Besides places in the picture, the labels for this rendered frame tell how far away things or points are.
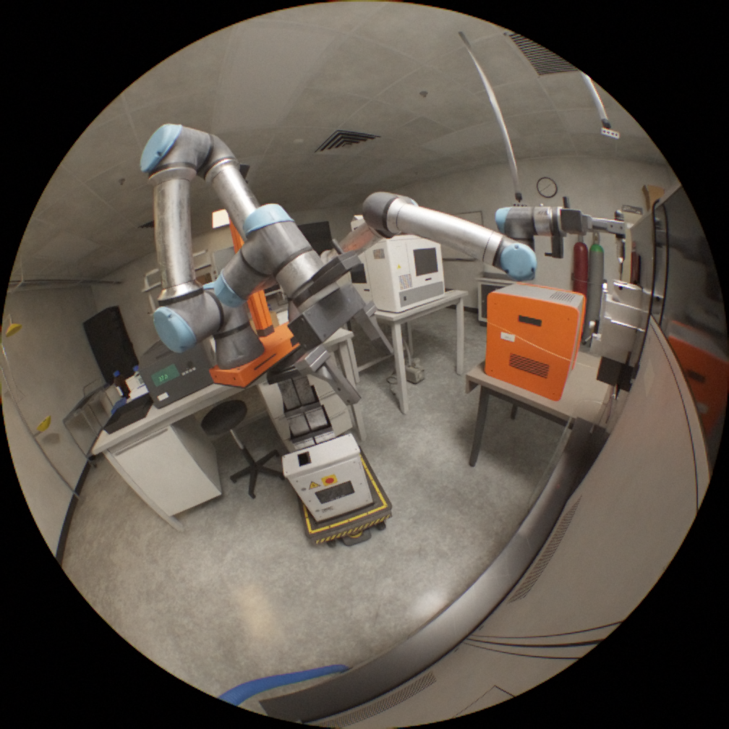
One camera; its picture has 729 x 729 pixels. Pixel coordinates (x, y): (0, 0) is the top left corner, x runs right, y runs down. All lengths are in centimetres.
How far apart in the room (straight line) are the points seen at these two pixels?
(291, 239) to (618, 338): 67
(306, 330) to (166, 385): 115
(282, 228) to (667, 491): 48
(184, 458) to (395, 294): 171
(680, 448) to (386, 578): 131
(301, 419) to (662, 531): 93
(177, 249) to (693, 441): 71
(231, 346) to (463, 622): 86
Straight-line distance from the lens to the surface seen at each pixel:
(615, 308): 61
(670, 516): 19
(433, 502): 155
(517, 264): 50
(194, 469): 164
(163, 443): 155
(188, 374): 136
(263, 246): 37
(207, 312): 59
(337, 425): 170
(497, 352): 119
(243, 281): 41
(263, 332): 85
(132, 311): 631
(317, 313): 33
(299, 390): 86
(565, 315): 103
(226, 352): 66
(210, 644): 174
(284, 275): 36
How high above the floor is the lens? 135
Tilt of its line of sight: 26 degrees down
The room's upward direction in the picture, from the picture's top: 11 degrees counter-clockwise
